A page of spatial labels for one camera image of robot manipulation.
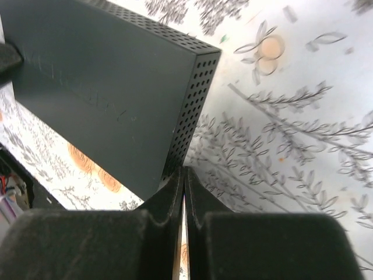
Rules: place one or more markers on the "floral patterned table mat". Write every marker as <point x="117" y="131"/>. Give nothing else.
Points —
<point x="286" y="126"/>

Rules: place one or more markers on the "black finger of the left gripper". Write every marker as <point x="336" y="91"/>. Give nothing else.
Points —
<point x="11" y="61"/>

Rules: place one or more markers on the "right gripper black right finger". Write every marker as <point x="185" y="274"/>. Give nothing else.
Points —
<point x="224" y="244"/>

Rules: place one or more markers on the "black network switch box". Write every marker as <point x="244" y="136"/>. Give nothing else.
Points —
<point x="122" y="88"/>

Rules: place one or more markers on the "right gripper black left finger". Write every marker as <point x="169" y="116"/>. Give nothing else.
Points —
<point x="58" y="244"/>

